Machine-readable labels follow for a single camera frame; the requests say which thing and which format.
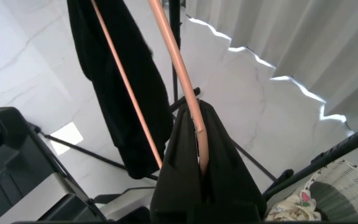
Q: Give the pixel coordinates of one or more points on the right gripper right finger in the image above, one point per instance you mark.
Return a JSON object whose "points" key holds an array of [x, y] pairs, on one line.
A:
{"points": [[232, 186]]}

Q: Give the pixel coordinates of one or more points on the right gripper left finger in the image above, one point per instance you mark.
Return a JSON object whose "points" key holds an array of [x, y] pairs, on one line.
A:
{"points": [[176, 186]]}

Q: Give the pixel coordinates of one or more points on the black sleeveless top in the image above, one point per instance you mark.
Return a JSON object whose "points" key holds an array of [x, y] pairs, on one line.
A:
{"points": [[148, 102]]}

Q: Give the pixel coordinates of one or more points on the pink clothes hanger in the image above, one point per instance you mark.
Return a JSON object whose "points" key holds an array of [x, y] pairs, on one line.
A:
{"points": [[172, 46]]}

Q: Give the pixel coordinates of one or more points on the black clothes rack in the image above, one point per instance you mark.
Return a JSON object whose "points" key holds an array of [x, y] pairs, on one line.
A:
{"points": [[337, 152]]}

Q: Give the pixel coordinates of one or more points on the white laundry basket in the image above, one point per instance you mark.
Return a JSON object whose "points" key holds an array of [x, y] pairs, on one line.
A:
{"points": [[353, 183]]}

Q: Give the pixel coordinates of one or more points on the cream printed garment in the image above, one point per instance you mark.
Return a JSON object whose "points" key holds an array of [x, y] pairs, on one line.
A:
{"points": [[291, 208]]}

